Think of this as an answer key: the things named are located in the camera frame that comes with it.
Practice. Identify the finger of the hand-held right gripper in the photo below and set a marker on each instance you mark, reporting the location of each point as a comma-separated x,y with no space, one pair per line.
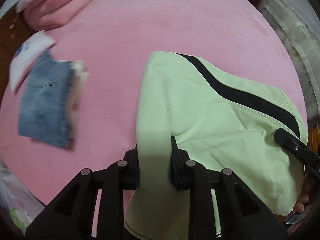
290,142

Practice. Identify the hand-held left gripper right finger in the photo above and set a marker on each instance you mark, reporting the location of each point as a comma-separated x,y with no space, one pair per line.
178,172

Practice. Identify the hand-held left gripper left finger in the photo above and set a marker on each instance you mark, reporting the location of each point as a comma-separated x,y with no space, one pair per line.
130,170

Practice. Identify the green and black hooded jacket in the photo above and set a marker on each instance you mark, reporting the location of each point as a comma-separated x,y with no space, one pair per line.
200,120

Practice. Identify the folded light clothes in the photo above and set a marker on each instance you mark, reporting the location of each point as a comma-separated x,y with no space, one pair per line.
78,85

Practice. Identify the person's right hand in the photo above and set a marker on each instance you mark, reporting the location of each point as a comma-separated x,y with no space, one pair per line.
303,197

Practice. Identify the wooden drawer cabinet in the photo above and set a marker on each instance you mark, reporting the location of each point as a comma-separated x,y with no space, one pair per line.
315,137

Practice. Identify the beige covered sofa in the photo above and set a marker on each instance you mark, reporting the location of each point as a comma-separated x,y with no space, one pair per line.
295,42

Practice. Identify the folded blue jeans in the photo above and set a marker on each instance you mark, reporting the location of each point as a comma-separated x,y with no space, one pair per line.
45,105

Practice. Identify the white printed bag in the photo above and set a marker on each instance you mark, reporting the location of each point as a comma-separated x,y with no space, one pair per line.
15,192

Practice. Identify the green box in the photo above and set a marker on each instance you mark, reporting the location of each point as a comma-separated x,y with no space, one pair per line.
14,214

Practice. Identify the pink bed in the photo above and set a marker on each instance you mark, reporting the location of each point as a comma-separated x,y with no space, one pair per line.
150,30

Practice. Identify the white printed pillow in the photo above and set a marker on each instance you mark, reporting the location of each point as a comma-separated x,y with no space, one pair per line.
27,55

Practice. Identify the folded pink quilt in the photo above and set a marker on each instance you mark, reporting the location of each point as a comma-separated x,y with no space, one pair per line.
60,5

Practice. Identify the wooden headboard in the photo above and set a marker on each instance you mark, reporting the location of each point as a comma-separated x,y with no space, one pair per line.
10,30

